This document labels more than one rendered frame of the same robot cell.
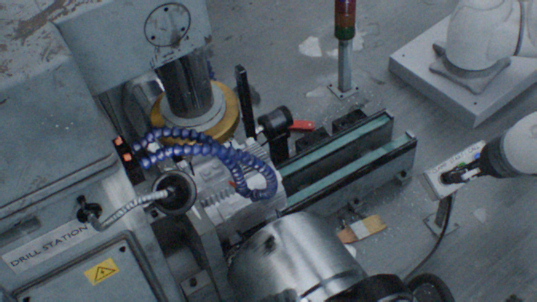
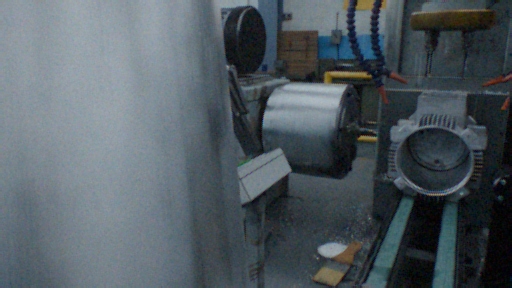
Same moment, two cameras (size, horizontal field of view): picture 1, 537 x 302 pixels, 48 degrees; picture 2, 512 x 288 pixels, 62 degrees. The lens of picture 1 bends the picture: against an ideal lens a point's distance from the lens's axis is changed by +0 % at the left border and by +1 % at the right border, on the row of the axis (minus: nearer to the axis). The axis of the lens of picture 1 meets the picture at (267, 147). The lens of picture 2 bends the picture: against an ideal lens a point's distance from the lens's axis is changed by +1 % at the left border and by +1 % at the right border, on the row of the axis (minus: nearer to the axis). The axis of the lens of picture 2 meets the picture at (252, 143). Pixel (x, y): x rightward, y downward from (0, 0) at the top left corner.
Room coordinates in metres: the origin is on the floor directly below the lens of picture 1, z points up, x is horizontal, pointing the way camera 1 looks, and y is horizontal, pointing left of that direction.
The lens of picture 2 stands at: (1.33, -0.86, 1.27)
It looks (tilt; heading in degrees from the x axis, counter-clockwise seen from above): 14 degrees down; 141
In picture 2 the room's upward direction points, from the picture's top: straight up
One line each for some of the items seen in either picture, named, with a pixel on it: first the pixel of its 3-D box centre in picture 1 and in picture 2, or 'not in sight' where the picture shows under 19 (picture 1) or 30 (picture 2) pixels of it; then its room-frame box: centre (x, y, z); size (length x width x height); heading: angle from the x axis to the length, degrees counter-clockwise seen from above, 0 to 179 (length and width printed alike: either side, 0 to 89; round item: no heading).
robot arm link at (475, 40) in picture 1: (482, 24); not in sight; (1.30, -0.66, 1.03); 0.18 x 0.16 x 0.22; 74
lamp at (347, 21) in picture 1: (344, 14); not in sight; (1.35, -0.27, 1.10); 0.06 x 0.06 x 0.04
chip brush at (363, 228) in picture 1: (349, 235); (341, 261); (0.81, -0.18, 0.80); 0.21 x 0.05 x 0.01; 108
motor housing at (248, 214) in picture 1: (232, 191); (436, 151); (0.85, 0.10, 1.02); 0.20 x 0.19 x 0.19; 114
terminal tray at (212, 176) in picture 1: (212, 176); (441, 110); (0.83, 0.14, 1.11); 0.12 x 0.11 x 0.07; 114
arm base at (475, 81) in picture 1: (465, 57); not in sight; (1.32, -0.64, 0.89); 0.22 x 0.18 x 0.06; 38
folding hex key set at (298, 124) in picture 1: (300, 125); not in sight; (1.21, -0.11, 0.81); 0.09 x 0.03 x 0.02; 75
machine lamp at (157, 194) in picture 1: (134, 200); not in sight; (0.54, 0.21, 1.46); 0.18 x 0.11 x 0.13; 114
